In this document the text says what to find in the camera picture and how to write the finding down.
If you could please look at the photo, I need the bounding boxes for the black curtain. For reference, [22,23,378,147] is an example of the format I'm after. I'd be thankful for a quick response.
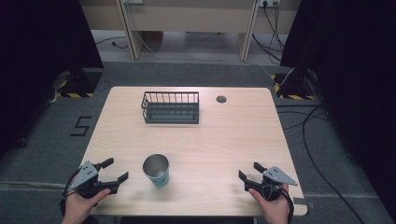
[279,0,396,218]
[0,0,105,158]

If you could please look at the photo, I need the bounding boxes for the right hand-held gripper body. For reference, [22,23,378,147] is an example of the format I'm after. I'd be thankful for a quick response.
[244,165,299,202]

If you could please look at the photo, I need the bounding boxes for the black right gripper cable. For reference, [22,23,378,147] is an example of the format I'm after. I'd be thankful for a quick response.
[280,187,295,224]

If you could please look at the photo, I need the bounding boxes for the black stand base hazard tape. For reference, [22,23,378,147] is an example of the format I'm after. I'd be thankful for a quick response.
[52,66,104,99]
[270,66,318,102]

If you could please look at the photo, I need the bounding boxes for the beige desk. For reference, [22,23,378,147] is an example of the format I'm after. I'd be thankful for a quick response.
[78,0,302,62]

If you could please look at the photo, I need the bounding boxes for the black cables from wall outlet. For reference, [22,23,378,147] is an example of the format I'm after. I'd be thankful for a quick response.
[251,0,287,65]

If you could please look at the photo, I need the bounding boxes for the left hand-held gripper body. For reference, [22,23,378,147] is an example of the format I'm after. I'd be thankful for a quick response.
[66,160,120,200]

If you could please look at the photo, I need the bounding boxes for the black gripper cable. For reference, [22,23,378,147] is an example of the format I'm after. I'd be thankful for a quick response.
[59,167,82,216]
[280,187,295,224]

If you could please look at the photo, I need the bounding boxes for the black wire basket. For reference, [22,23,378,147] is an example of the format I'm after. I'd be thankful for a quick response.
[140,91,201,125]

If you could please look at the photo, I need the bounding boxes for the person's right hand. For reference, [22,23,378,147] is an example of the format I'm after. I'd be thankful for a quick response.
[247,183,290,224]

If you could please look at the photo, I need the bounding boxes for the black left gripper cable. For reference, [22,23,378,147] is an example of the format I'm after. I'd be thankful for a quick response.
[59,167,82,216]

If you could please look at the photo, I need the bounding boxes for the short black floor cable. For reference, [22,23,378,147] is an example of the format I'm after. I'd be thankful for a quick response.
[94,35,130,50]

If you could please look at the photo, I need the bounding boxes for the person's left hand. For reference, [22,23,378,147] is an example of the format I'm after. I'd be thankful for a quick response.
[61,188,112,224]

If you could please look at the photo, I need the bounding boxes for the blue metal-lined cup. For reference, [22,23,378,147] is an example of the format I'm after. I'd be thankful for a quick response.
[142,152,171,189]

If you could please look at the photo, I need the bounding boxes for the long black floor cable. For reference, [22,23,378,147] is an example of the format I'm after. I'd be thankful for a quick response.
[275,103,366,224]

